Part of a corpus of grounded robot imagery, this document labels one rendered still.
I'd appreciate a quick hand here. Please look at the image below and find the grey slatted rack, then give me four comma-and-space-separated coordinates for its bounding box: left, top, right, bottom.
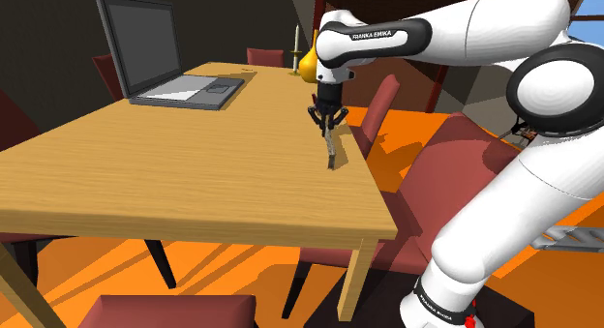
529, 224, 604, 254

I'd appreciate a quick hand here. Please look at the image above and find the grey brown brush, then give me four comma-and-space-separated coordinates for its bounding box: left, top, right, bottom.
322, 129, 338, 171

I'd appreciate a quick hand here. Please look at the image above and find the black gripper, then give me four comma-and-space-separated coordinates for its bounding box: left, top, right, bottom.
307, 82, 350, 139

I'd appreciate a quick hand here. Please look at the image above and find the dark robot stand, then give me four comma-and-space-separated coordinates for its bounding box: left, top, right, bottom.
302, 269, 537, 328

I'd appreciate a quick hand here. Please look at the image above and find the wooden dining table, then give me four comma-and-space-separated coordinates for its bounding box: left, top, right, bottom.
0, 61, 401, 328

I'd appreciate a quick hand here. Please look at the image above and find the window with wooden frame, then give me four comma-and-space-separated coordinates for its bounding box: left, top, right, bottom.
567, 0, 604, 46

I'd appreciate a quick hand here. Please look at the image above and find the yellow round vase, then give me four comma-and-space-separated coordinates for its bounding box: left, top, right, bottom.
298, 28, 322, 85

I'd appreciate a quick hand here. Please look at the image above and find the grey open laptop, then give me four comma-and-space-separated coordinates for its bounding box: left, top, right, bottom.
94, 0, 247, 112

